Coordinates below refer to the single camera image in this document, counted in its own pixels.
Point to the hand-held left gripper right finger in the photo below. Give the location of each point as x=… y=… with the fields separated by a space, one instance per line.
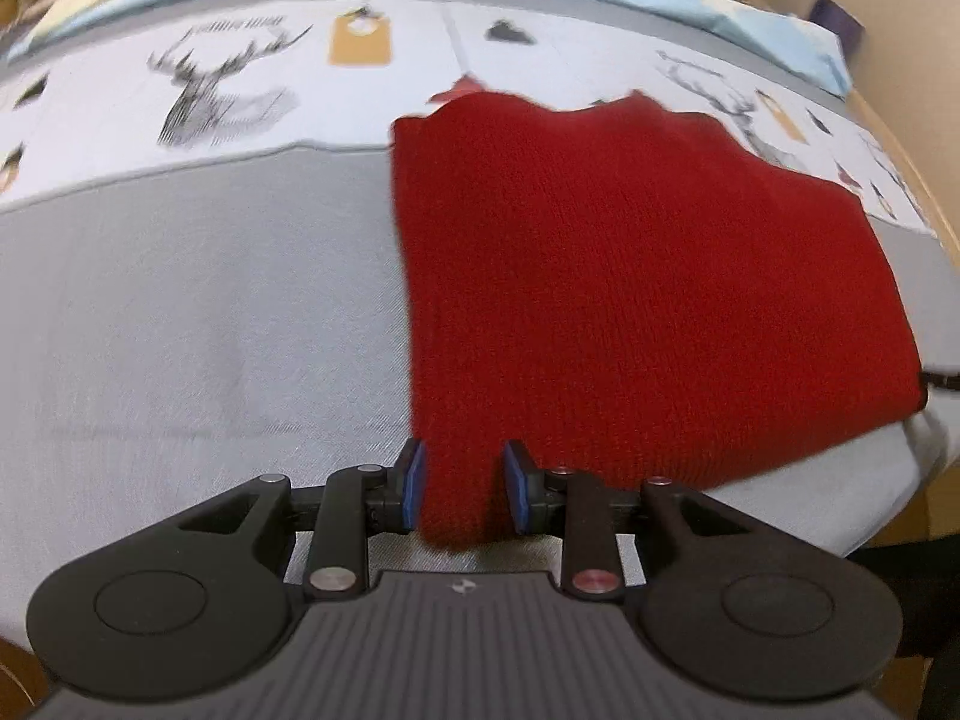
x=516 y=487

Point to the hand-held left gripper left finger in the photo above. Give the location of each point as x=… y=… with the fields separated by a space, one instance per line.
x=413 y=484

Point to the red knit sweater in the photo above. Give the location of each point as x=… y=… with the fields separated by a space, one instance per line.
x=637 y=277

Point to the purple box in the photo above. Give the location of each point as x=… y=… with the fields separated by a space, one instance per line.
x=836 y=19

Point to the wooden bed frame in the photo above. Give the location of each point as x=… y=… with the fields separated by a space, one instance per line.
x=922 y=165

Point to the deer print grey bed sheet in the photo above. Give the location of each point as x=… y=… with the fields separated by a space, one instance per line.
x=187 y=277

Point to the light blue pillow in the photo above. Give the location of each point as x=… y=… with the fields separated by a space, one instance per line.
x=750 y=22

